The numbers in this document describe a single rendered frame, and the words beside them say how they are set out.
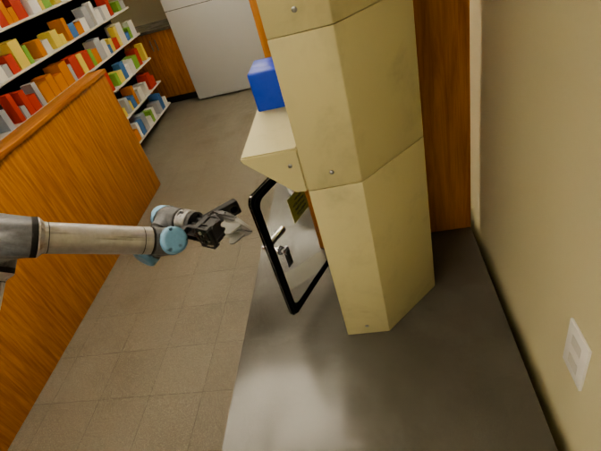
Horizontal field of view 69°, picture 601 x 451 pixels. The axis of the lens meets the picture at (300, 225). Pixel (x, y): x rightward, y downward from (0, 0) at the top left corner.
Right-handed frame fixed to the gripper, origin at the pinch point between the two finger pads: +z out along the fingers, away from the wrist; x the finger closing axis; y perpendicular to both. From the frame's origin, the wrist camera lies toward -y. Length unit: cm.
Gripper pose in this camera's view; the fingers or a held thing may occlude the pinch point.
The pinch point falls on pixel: (249, 228)
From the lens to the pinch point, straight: 120.9
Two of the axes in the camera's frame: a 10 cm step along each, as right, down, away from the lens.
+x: -2.4, -7.7, -5.9
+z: 8.4, 1.4, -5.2
